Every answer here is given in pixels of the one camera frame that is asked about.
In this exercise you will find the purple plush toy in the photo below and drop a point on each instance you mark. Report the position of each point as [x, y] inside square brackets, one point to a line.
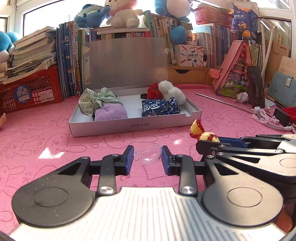
[111, 112]

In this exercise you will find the black round lid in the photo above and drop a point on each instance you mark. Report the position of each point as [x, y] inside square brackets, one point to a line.
[144, 96]

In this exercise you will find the brown-haired doll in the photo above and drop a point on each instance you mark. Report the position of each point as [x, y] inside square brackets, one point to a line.
[2, 119]

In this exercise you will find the small black box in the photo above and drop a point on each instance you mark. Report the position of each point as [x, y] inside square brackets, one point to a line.
[281, 117]

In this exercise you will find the pink house toy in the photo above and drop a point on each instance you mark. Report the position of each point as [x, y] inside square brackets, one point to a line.
[233, 74]

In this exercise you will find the stack of lying books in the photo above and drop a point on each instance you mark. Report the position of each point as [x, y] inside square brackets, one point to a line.
[32, 51]

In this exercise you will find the small red basket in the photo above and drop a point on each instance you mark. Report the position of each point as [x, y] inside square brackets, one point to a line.
[212, 17]

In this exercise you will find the teal notebook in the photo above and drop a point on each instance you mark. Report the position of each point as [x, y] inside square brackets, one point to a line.
[282, 92]

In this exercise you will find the thin metal rod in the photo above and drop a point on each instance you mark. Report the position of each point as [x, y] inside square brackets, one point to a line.
[222, 102]

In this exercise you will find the white folded paper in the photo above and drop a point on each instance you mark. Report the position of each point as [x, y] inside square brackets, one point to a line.
[241, 97]

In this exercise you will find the large red plastic basket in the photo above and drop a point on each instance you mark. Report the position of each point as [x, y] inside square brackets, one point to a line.
[34, 88]

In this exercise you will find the white desk lamp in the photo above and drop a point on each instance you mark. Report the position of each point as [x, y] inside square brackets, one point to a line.
[269, 46]

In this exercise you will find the row of shelf books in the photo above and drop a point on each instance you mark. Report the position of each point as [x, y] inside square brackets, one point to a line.
[217, 41]

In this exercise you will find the red yellow crochet piece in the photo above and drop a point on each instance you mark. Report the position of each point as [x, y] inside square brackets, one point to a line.
[196, 128]

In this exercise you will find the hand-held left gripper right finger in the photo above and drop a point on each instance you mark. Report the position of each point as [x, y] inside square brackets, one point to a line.
[166, 162]

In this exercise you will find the blue white cat plush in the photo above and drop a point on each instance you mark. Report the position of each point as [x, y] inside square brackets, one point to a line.
[5, 44]

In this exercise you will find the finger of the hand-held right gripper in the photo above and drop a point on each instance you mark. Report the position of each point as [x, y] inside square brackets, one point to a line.
[208, 146]
[231, 140]

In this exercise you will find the blue printed carton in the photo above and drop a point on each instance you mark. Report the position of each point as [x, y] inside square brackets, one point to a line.
[245, 20]

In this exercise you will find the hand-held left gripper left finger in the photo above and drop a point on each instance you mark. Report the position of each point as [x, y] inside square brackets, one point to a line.
[128, 162]

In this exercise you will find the wooden drawer unit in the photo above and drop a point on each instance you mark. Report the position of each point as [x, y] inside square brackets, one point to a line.
[187, 75]

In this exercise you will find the pink rabbit print mat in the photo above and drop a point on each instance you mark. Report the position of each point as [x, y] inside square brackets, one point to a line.
[46, 139]

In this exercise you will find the blue white penguin plush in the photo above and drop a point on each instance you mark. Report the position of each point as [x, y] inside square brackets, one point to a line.
[179, 33]

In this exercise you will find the white fluffy plush toy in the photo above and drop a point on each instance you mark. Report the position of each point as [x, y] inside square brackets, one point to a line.
[172, 92]

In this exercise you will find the white pink rabbit plush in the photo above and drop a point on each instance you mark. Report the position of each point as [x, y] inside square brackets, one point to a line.
[122, 16]

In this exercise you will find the blue elephant plush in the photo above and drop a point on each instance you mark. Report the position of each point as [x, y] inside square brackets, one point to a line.
[90, 17]

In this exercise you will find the green checked cloth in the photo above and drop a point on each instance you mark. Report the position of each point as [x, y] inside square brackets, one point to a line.
[97, 99]

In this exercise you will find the blue patterned pouch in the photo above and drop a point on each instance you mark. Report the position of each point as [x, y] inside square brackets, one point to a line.
[159, 106]

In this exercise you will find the white stationery box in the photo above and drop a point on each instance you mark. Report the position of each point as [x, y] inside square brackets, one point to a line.
[189, 55]

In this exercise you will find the grey cardboard box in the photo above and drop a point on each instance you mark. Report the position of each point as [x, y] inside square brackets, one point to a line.
[124, 62]

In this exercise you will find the white pink cloth strip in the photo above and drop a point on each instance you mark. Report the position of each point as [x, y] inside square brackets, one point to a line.
[261, 114]

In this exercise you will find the row of blue books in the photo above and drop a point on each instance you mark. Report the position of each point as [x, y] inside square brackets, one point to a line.
[68, 60]

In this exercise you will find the clear plastic ball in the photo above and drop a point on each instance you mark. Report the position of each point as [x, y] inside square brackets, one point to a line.
[150, 153]

